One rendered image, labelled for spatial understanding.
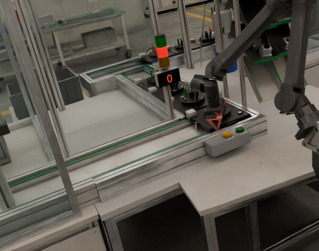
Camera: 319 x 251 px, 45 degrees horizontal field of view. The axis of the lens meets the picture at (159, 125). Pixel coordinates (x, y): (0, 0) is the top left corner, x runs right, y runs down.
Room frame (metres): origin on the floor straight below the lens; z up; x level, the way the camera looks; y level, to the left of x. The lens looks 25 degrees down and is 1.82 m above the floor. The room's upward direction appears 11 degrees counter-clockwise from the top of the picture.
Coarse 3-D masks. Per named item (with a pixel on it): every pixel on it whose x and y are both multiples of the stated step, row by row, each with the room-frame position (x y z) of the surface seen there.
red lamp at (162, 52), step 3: (159, 48) 1.82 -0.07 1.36; (162, 48) 1.82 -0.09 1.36; (165, 48) 1.82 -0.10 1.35; (159, 51) 1.82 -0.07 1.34; (162, 51) 1.82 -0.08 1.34; (165, 51) 1.82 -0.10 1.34; (159, 54) 1.82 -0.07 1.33; (162, 54) 1.82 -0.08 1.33; (165, 54) 1.82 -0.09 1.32; (159, 57) 1.83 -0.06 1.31; (162, 57) 1.82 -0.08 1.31
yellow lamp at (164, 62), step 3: (165, 57) 1.82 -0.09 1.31; (168, 57) 1.83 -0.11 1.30; (159, 60) 1.83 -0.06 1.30; (162, 60) 1.82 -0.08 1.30; (165, 60) 1.82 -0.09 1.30; (168, 60) 1.83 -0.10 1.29; (162, 63) 1.82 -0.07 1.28; (165, 63) 1.82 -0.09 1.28; (168, 63) 1.82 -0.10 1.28; (162, 66) 1.82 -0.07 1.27; (165, 66) 1.82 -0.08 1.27; (168, 66) 1.82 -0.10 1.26
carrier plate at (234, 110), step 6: (204, 108) 1.90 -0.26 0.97; (234, 108) 1.82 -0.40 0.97; (198, 114) 1.84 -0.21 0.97; (234, 114) 1.75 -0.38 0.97; (246, 114) 1.73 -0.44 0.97; (192, 120) 1.80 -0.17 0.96; (198, 120) 1.77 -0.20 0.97; (204, 120) 1.75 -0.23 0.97; (216, 120) 1.73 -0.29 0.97; (222, 120) 1.71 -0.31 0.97; (228, 120) 1.70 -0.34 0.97; (234, 120) 1.69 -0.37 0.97; (240, 120) 1.70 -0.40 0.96; (204, 126) 1.69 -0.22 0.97; (210, 126) 1.67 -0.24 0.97; (216, 126) 1.66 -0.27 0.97; (222, 126) 1.67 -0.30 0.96; (210, 132) 1.64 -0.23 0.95
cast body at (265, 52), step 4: (264, 44) 1.83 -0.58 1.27; (268, 44) 1.83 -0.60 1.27; (260, 48) 1.85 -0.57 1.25; (264, 48) 1.82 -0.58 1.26; (268, 48) 1.81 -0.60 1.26; (260, 52) 1.85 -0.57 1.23; (264, 52) 1.82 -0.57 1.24; (268, 52) 1.82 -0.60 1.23; (264, 56) 1.81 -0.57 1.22; (268, 56) 1.81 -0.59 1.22
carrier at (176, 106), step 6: (186, 90) 2.07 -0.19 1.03; (192, 90) 2.03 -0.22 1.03; (180, 96) 2.14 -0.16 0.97; (186, 96) 2.07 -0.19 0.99; (192, 96) 2.02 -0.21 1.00; (198, 96) 2.03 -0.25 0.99; (204, 96) 2.02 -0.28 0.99; (174, 102) 2.06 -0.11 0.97; (180, 102) 2.05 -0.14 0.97; (186, 102) 1.98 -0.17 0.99; (192, 102) 1.97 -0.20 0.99; (198, 102) 1.97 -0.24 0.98; (204, 102) 1.98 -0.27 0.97; (174, 108) 1.99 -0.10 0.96; (180, 108) 1.96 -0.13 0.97; (186, 108) 1.95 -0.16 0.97; (192, 108) 1.93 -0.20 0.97; (198, 108) 1.91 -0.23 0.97
